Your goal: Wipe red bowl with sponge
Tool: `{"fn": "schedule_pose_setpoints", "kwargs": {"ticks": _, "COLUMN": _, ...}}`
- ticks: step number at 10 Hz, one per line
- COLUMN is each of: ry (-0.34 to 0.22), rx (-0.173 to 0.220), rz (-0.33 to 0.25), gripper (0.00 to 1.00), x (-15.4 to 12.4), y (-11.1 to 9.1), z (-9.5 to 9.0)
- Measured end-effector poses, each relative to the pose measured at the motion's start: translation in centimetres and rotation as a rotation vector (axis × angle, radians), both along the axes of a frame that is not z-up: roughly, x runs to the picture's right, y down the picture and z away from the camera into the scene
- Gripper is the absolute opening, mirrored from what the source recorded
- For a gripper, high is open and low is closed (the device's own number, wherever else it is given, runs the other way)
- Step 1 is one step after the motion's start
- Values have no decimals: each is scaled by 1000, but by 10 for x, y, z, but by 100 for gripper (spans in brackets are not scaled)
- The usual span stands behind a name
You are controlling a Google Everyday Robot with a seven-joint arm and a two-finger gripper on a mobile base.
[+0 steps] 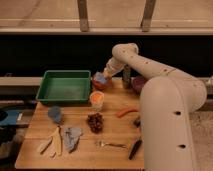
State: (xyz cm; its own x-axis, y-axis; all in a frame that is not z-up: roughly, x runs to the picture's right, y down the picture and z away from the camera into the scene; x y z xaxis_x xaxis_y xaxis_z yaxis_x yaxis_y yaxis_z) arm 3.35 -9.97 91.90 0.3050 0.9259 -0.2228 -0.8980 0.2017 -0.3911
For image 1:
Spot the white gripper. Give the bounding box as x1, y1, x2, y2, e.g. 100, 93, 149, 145
103, 57, 125, 78

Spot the blue sponge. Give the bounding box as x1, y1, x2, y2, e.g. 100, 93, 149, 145
94, 72, 107, 84

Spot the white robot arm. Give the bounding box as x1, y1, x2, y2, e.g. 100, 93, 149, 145
104, 43, 207, 171

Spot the dark purple bowl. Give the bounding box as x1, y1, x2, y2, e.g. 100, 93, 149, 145
132, 76, 147, 94

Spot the metal can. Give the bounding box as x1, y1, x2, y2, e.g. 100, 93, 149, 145
122, 65, 131, 89

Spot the cup with orange contents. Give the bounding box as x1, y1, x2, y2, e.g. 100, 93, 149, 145
90, 91, 104, 111

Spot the orange carrot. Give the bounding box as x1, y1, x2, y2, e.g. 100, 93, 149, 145
116, 107, 138, 118

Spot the bunch of dark grapes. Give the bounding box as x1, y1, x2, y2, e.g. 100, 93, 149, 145
87, 113, 103, 133

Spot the green plastic tray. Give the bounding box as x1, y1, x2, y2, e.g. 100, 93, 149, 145
36, 70, 91, 104

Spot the small dark object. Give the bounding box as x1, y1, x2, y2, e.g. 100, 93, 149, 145
133, 117, 141, 128

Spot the silver fork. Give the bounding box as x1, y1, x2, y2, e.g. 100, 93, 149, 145
97, 141, 126, 148

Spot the grey crumpled cloth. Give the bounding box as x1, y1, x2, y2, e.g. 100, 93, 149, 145
63, 127, 83, 153

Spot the blue object at left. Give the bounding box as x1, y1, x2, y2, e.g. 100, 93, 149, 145
0, 110, 22, 126

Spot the black handled knife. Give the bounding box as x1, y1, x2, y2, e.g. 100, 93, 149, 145
129, 139, 142, 160

